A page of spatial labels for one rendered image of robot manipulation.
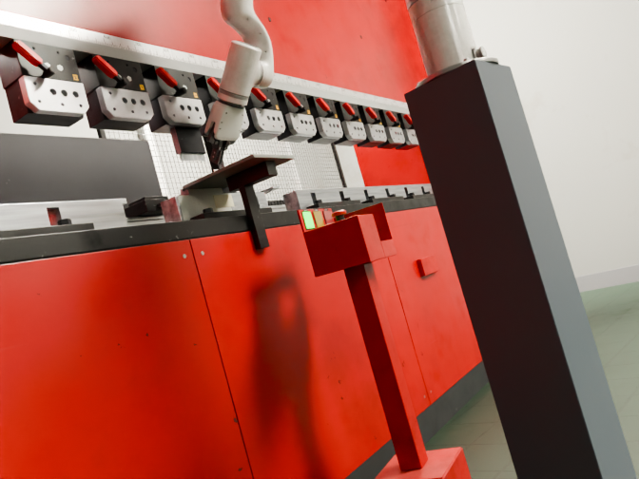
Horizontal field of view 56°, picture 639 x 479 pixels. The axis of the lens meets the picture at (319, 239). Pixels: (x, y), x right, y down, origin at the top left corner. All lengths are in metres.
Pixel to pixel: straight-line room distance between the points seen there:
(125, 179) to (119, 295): 1.03
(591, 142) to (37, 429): 4.44
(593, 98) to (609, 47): 0.36
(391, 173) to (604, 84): 1.91
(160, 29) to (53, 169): 0.59
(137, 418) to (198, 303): 0.30
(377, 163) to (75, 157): 2.16
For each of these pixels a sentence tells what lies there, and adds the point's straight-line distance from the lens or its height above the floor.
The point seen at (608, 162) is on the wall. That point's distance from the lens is 4.98.
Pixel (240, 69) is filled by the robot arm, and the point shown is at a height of 1.24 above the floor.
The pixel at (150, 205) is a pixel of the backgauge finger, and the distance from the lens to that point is 1.88.
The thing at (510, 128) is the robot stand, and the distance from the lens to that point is 1.35.
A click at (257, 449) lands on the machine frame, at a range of 1.52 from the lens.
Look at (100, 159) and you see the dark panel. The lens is 2.25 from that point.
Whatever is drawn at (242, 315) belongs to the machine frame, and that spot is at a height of 0.62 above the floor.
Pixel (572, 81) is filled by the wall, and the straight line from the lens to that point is 5.07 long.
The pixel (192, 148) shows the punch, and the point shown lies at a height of 1.11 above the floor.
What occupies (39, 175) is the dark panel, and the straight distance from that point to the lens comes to 2.09.
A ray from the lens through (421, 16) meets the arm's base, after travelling 1.43.
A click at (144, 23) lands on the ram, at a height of 1.46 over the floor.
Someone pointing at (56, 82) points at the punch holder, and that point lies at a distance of 1.54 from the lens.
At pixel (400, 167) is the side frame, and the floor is 1.18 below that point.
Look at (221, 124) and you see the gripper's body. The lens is 1.67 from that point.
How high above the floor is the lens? 0.65
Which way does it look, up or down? 4 degrees up
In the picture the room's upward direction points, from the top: 16 degrees counter-clockwise
